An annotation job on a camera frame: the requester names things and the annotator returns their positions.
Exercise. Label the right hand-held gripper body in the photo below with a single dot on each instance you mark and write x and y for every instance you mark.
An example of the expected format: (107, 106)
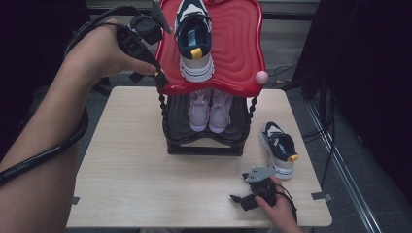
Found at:
(260, 174)

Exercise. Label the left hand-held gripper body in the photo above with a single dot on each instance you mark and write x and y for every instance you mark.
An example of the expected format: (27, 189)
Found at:
(145, 29)

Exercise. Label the navy and white sneaker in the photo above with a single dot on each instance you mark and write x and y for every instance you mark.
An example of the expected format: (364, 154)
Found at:
(196, 42)
(279, 149)

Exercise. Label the purple sandal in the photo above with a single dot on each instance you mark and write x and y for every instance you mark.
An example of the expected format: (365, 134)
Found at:
(220, 111)
(198, 113)

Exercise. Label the red and black shoe rack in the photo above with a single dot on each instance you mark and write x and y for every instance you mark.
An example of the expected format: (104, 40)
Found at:
(236, 48)

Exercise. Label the person's left hand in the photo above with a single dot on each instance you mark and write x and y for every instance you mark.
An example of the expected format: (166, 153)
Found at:
(103, 51)

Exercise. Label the person's right hand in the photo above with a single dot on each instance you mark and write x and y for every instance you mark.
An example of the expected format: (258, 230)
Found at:
(281, 213)

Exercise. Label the grey tape piece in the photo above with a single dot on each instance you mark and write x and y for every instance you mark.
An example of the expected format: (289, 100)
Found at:
(76, 200)
(321, 196)

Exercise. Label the black metal stand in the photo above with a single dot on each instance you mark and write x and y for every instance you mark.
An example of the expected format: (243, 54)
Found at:
(323, 103)

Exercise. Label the dark curtain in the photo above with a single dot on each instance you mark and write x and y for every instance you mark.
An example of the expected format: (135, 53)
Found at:
(19, 32)
(372, 81)

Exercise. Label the metal floor rail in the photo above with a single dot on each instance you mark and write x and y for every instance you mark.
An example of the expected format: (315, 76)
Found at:
(349, 181)

